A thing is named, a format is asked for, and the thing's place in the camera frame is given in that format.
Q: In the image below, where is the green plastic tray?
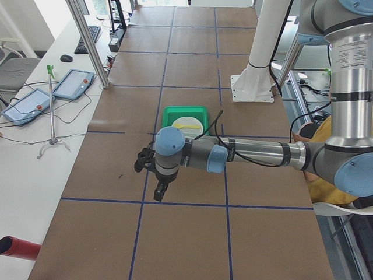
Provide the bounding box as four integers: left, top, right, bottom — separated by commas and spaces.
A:
162, 106, 209, 136

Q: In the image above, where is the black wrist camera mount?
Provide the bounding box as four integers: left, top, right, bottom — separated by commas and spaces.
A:
134, 141, 156, 173

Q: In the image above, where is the black power strip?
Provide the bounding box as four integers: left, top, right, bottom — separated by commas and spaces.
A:
108, 27, 125, 53

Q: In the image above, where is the black keyboard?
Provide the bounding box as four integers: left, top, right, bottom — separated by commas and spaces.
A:
73, 26, 101, 55

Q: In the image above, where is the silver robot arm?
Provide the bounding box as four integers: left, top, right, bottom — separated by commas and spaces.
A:
151, 1, 372, 201

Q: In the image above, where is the near blue teach pendant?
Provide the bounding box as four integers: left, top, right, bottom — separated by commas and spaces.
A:
1, 88, 50, 125

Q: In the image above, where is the black computer mouse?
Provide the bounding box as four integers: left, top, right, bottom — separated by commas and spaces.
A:
60, 54, 73, 62

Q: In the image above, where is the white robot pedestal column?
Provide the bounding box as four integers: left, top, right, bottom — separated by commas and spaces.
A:
231, 0, 293, 103

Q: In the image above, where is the white round plate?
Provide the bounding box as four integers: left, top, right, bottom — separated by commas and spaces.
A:
172, 117, 203, 138

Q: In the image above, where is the red cylinder tube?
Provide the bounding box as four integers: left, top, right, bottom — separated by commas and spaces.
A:
1, 236, 41, 261

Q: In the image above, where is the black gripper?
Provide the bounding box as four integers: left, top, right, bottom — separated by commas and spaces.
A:
153, 172, 178, 202

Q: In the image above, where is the far blue teach pendant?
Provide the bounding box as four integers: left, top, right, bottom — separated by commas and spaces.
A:
53, 69, 94, 100

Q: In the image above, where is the grey office chair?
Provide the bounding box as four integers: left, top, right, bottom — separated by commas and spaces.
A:
1, 37, 41, 93

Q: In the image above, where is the white chair seat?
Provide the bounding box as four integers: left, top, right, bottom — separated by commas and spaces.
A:
312, 202, 372, 217

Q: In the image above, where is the blue teach pendant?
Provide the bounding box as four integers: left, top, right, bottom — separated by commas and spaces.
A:
53, 69, 94, 100
1, 88, 50, 125

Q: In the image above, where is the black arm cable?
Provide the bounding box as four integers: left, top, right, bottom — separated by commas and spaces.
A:
209, 109, 288, 167

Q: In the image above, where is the metal reacher grabber stick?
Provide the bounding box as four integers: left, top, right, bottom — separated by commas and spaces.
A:
37, 65, 71, 159

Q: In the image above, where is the person in yellow shirt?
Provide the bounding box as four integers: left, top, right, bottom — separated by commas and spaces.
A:
291, 116, 359, 208

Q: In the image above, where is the yellow plastic spoon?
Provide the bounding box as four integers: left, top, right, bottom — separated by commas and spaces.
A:
173, 123, 202, 130

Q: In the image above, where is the aluminium frame post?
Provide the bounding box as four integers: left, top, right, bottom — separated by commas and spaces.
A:
65, 0, 110, 89

